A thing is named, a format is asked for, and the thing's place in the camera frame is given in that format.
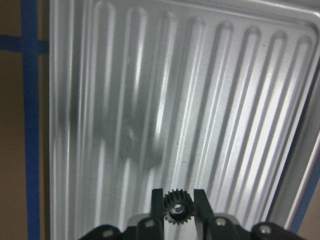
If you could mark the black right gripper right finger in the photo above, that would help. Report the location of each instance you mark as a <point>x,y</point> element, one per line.
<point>208,225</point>

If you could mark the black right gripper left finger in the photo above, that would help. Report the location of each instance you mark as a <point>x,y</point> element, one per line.
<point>152,226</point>

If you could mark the silver metal tray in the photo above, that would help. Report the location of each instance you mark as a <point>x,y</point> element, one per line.
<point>220,95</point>

